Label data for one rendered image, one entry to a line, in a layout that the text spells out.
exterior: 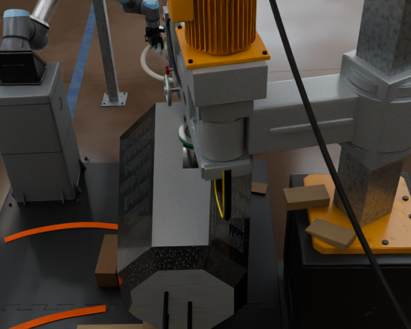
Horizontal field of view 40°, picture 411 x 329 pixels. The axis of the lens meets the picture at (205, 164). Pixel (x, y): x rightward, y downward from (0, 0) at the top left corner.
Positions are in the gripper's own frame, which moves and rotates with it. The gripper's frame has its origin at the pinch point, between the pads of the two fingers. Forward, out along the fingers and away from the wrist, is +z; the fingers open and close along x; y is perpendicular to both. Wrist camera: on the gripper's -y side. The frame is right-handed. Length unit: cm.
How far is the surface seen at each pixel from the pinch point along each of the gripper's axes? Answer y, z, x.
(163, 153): 58, -3, 78
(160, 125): 45, -1, 58
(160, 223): 90, -7, 116
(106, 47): -11, 43, -86
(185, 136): 43, -5, 78
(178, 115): 32, 0, 58
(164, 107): 32, 1, 46
